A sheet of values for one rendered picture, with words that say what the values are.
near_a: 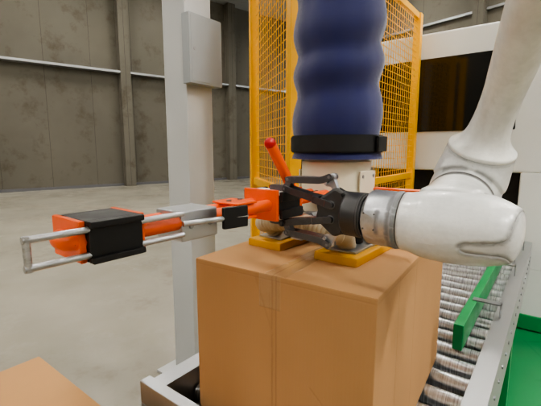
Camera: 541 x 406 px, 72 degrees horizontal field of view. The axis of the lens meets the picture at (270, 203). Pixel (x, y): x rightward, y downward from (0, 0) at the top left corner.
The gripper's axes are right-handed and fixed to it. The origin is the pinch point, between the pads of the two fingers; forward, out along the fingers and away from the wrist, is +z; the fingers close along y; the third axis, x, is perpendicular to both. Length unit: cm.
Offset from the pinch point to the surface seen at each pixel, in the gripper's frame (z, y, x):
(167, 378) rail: 30, 49, -4
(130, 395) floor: 107, 110, 31
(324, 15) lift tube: -1.7, -38.3, 15.8
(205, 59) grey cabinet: 88, -49, 66
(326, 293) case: -15.2, 13.5, -4.0
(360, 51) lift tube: -8.2, -31.0, 20.3
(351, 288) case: -18.8, 12.3, -2.1
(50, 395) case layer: 54, 54, -22
